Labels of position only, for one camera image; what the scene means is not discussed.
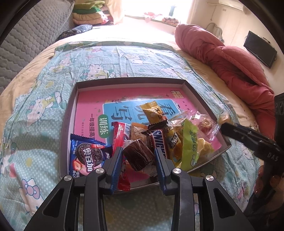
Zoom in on tall yellow snack packet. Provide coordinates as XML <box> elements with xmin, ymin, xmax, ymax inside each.
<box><xmin>140</xmin><ymin>101</ymin><xmax>182</xmax><ymax>167</ymax></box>

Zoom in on dark brown brownie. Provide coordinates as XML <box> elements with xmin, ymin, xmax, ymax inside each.
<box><xmin>122</xmin><ymin>139</ymin><xmax>157</xmax><ymax>177</ymax></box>

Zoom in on blue Oreo cookie packet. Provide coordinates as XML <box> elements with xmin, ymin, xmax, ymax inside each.
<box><xmin>69</xmin><ymin>134</ymin><xmax>113</xmax><ymax>178</ymax></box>

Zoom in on Snickers bar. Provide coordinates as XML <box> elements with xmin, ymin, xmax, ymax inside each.
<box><xmin>142</xmin><ymin>120</ymin><xmax>170</xmax><ymax>159</ymax></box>

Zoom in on red snack bar packet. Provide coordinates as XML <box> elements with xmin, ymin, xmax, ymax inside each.
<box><xmin>112</xmin><ymin>122</ymin><xmax>131</xmax><ymax>192</ymax></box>

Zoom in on green snack packet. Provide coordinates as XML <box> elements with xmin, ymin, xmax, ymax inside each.
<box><xmin>180</xmin><ymin>118</ymin><xmax>215</xmax><ymax>172</ymax></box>

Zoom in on clear bread bun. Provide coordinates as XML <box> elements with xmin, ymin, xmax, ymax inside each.
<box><xmin>170</xmin><ymin>110</ymin><xmax>189</xmax><ymax>136</ymax></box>

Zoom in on orange cake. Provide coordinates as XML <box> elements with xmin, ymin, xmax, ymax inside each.
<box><xmin>130</xmin><ymin>122</ymin><xmax>148</xmax><ymax>144</ymax></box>

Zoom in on clear red pastry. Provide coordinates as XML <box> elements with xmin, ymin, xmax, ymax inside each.
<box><xmin>190</xmin><ymin>111</ymin><xmax>220</xmax><ymax>141</ymax></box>

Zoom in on person's right hand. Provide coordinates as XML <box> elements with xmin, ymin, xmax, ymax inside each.
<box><xmin>254</xmin><ymin>164</ymin><xmax>283</xmax><ymax>199</ymax></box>

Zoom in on beige bed sheet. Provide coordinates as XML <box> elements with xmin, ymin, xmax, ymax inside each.
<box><xmin>1</xmin><ymin>18</ymin><xmax>258</xmax><ymax>130</ymax></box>

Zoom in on pink and blue book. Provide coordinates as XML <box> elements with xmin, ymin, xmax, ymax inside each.
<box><xmin>64</xmin><ymin>84</ymin><xmax>215</xmax><ymax>145</ymax></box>

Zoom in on red quilted duvet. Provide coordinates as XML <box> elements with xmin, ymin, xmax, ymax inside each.
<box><xmin>175</xmin><ymin>24</ymin><xmax>276</xmax><ymax>139</ymax></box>

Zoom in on Hello Kitty patterned blanket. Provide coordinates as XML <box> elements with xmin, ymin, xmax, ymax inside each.
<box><xmin>1</xmin><ymin>42</ymin><xmax>260</xmax><ymax>230</ymax></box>

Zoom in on black flat television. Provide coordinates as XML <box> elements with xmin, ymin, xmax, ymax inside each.
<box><xmin>244</xmin><ymin>31</ymin><xmax>277</xmax><ymax>68</ymax></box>

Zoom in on dark floral pillow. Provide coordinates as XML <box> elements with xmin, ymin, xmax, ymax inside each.
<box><xmin>55</xmin><ymin>25</ymin><xmax>93</xmax><ymax>41</ymax></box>

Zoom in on red clothes on windowsill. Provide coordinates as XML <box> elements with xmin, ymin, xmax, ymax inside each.
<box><xmin>144</xmin><ymin>12</ymin><xmax>180</xmax><ymax>27</ymax></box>

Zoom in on white air conditioner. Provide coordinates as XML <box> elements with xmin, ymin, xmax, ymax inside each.
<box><xmin>218</xmin><ymin>0</ymin><xmax>248</xmax><ymax>14</ymax></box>

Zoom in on stack of folded blankets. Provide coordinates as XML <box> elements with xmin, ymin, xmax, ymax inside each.
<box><xmin>72</xmin><ymin>1</ymin><xmax>114</xmax><ymax>26</ymax></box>

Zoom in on grey quilted headboard cover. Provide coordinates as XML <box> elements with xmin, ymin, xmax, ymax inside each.
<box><xmin>1</xmin><ymin>1</ymin><xmax>75</xmax><ymax>92</ymax></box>

